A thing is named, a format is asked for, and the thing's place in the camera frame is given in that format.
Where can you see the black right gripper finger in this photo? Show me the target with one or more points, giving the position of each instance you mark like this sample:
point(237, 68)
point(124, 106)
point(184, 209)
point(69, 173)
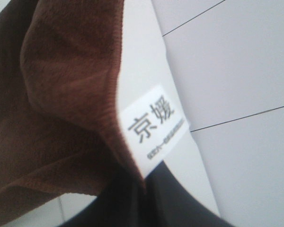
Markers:
point(164, 203)

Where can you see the brown towel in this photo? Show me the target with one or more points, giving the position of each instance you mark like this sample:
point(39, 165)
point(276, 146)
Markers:
point(60, 64)

